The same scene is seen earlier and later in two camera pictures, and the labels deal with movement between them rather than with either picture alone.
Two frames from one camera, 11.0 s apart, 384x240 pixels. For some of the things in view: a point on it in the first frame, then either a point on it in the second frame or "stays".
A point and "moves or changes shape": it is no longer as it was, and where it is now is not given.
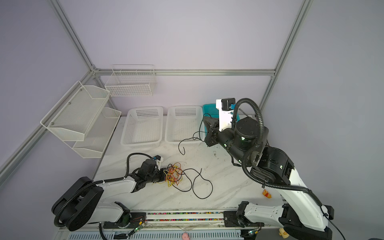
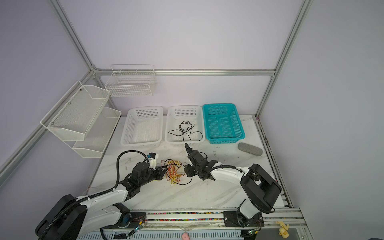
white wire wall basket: [131, 80] stays
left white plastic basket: [143, 127] stays
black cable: [193, 182] -> [181, 184]
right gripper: [210, 123] -> [187, 169]
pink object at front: [185, 236] stays
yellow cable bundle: [174, 175] moves or changes shape
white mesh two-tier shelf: [81, 122] stays
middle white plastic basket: [184, 125] stays
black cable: [193, 134] -> [185, 127]
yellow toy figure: [282, 233] stays
